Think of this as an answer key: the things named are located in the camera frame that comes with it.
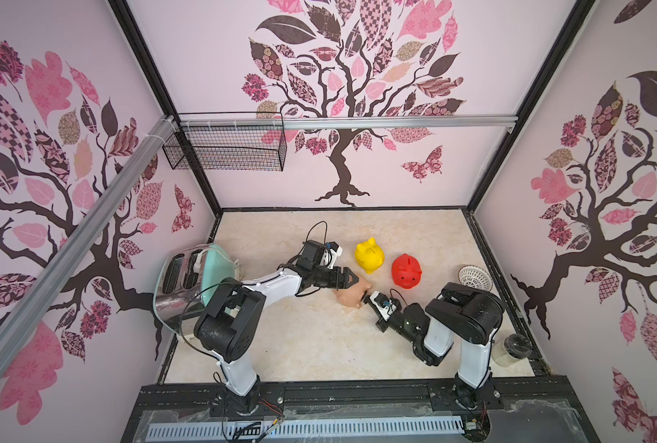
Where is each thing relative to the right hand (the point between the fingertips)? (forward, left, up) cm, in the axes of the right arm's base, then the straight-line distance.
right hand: (371, 297), depth 89 cm
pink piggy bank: (-2, +6, +4) cm, 8 cm away
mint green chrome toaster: (0, +55, +14) cm, 57 cm away
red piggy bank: (+8, -12, +4) cm, 15 cm away
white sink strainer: (+8, -38, -2) cm, 39 cm away
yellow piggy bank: (+14, 0, +3) cm, 15 cm away
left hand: (+4, +7, +2) cm, 8 cm away
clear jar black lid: (-19, -36, +5) cm, 41 cm away
